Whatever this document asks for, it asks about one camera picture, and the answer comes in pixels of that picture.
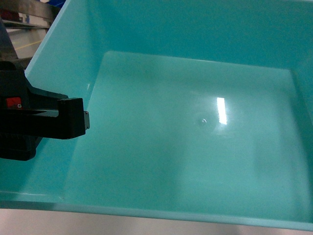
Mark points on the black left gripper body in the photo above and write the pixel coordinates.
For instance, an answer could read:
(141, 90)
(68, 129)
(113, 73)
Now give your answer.
(18, 100)

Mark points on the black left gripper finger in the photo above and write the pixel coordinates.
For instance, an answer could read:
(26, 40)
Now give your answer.
(72, 119)

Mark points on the light teal plastic bin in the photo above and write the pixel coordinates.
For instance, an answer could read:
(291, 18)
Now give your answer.
(200, 110)

